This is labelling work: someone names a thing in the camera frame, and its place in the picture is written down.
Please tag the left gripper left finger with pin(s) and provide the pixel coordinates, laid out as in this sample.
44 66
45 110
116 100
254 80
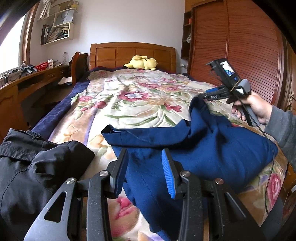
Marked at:
60 219

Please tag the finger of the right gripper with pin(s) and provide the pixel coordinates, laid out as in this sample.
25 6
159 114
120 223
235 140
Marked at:
213 89
213 96

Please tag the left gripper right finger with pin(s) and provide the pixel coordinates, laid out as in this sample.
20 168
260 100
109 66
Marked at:
211 209

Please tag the navy blue suit jacket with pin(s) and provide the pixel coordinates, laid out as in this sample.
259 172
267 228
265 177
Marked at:
206 145

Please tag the grey right sleeve forearm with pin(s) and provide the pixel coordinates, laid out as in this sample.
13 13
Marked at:
281 127

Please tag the person right hand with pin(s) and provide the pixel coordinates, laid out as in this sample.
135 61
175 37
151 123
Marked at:
259 106

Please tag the wooden louvred wardrobe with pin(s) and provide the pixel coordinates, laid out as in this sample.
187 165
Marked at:
245 35

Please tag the black jacket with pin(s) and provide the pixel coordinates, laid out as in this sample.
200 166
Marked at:
32 170

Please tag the yellow plush toy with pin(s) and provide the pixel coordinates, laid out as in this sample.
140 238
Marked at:
142 62

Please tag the floral bed quilt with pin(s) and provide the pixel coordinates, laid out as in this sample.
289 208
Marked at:
150 99

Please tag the wooden headboard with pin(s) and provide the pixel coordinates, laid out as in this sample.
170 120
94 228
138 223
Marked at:
116 54

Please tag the wooden desk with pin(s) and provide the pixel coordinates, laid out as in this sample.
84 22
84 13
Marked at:
13 93

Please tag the wooden chair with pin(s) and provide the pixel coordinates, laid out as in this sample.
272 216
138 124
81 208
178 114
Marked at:
78 66

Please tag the plastic water bottle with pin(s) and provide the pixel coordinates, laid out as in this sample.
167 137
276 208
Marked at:
65 58

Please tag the red basket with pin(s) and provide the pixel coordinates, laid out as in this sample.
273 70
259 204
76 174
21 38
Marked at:
42 66

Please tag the window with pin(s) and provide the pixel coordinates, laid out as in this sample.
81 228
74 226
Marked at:
12 18

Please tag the tied white curtain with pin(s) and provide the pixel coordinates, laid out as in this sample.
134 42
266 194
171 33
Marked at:
46 9

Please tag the white wall shelf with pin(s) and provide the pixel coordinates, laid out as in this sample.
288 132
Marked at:
59 25

